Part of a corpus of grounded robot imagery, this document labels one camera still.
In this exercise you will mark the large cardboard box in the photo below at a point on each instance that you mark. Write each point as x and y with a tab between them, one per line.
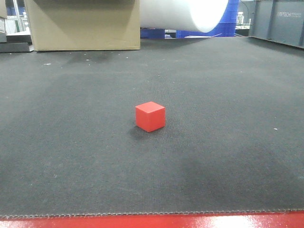
64	25

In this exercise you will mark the white foam roll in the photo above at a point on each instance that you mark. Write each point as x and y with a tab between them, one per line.
189	15

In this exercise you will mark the grey metal cabinet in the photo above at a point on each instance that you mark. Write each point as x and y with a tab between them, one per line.
280	21

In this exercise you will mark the red magnetic cube block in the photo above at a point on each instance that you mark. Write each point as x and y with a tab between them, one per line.
150	116

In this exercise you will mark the dark grey fabric mat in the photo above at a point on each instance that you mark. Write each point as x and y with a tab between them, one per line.
233	139

